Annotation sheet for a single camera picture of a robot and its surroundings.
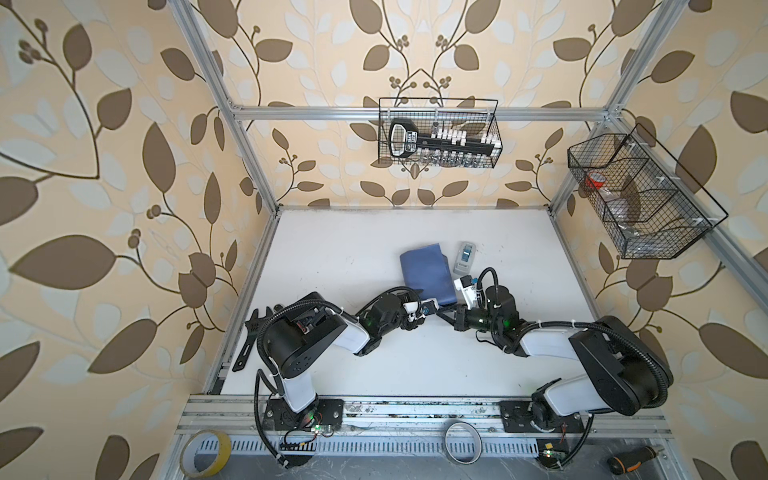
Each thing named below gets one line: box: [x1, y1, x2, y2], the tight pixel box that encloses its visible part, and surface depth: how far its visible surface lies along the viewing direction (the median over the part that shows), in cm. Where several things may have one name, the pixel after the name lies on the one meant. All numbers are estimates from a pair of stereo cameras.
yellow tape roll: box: [180, 430, 232, 478], surface depth 70 cm
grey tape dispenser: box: [453, 241, 476, 275], surface depth 104 cm
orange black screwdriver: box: [606, 445, 665, 475], surface depth 68 cm
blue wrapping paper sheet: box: [400, 243, 457, 305], surface depth 96 cm
